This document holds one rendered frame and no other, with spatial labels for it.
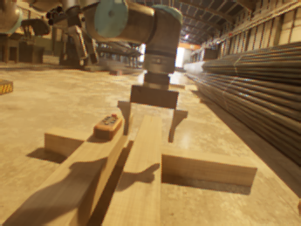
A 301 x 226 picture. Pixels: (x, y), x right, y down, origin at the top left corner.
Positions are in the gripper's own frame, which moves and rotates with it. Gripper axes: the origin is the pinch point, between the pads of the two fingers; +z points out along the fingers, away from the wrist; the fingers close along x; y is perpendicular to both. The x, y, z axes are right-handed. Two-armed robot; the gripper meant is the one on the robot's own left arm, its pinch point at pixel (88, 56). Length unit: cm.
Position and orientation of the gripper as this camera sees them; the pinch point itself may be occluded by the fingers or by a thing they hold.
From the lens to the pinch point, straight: 77.9
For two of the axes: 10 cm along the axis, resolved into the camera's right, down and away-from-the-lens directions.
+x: 0.3, -1.2, 9.9
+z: 2.6, 9.6, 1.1
